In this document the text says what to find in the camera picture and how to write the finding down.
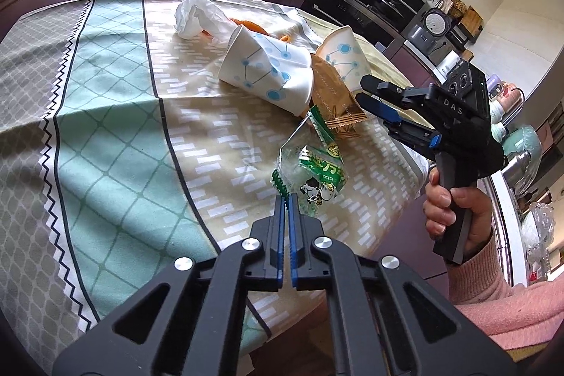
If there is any gold foil snack wrapper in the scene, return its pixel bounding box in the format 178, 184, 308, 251
310, 54, 367, 139

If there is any white blue paper cup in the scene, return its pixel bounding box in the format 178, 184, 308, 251
219, 26, 314, 116
315, 26, 371, 93

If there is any green white snack wrapper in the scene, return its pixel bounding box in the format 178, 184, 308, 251
271, 106, 347, 215

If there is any orange peel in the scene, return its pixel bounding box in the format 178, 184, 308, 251
200, 17, 295, 45

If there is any white tissue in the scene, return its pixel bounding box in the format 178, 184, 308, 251
175, 0, 237, 44

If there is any pink right sleeve forearm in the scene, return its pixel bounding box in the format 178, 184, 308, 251
447, 239, 564, 351

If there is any person's right hand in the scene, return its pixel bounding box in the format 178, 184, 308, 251
423, 167, 492, 260

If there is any grey rice cooker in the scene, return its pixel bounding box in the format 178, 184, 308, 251
403, 8, 452, 64

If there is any patterned green beige tablecloth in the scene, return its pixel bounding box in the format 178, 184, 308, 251
0, 0, 435, 374

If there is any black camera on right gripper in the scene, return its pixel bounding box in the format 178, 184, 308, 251
442, 61, 490, 122

